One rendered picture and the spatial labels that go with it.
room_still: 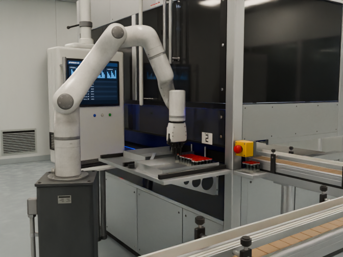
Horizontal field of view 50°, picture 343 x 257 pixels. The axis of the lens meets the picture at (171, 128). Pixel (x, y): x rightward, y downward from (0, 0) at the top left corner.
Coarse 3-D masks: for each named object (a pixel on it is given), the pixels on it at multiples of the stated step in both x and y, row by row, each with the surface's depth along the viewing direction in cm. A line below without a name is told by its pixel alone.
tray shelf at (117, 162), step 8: (104, 160) 209; (112, 160) 207; (120, 160) 207; (128, 160) 207; (120, 168) 192; (128, 168) 185; (144, 176) 172; (152, 176) 167; (184, 176) 167; (192, 176) 168; (200, 176) 170; (208, 176) 173; (168, 184) 160
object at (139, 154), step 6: (126, 150) 220; (132, 150) 222; (138, 150) 225; (144, 150) 227; (150, 150) 230; (156, 150) 233; (162, 150) 235; (168, 150) 238; (126, 156) 216; (132, 156) 210; (138, 156) 204; (144, 156) 219; (150, 156) 200; (156, 156) 202; (162, 156) 204; (168, 156) 207
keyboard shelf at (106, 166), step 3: (102, 165) 230; (105, 165) 230; (108, 165) 230; (84, 168) 221; (87, 168) 221; (90, 168) 221; (93, 168) 221; (96, 168) 222; (99, 168) 223; (102, 168) 225; (105, 168) 226; (108, 168) 228; (111, 168) 229
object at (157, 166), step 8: (144, 160) 188; (152, 160) 191; (160, 160) 194; (168, 160) 197; (136, 168) 184; (144, 168) 177; (152, 168) 171; (160, 168) 184; (168, 168) 184; (176, 168) 168; (184, 168) 171; (192, 168) 174
